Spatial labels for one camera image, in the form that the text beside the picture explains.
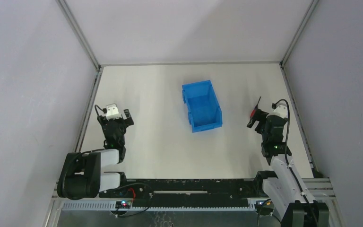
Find red black screwdriver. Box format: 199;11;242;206
250;97;261;118

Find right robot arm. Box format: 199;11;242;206
247;109;329;227

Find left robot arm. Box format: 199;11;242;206
56;105;134;200

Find blue plastic bin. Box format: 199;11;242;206
182;80;223;133

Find small electronics board with leds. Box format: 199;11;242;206
115;200;133;210

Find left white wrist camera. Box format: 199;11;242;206
105;104;122;120

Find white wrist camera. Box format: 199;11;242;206
105;104;122;120
269;103;289;119

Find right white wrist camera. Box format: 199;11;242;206
269;103;289;119

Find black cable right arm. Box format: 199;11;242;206
274;99;320;227

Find red and black wires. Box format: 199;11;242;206
109;183;155;218

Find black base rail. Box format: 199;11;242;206
98;171;275;210

